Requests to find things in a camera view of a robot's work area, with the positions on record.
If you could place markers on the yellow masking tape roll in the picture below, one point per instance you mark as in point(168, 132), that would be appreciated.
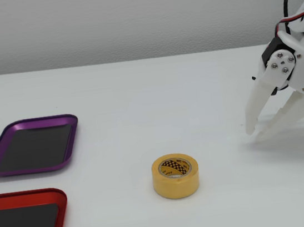
point(176, 178)

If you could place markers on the purple metal dish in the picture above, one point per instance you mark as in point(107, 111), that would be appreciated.
point(33, 146)

